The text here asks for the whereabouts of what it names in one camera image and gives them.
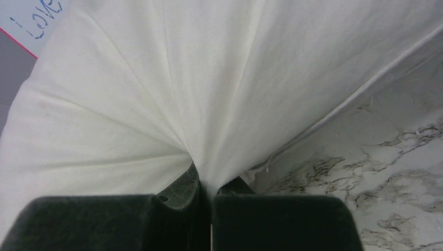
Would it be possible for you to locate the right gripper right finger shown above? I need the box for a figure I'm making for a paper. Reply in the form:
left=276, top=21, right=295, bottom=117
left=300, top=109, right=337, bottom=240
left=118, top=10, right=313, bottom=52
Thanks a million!
left=212, top=177, right=364, bottom=251

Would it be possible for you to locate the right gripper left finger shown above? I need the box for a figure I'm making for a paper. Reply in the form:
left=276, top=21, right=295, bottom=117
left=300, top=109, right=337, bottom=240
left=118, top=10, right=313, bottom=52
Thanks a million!
left=1, top=165, right=209, bottom=250

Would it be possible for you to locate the white pillow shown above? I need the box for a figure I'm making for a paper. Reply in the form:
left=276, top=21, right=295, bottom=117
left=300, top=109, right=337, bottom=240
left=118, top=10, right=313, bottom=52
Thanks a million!
left=1, top=1, right=442, bottom=238

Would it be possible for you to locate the pink framed whiteboard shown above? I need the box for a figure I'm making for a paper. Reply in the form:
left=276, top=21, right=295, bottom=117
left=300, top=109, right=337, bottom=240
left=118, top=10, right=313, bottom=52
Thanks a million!
left=1, top=0, right=71, bottom=58

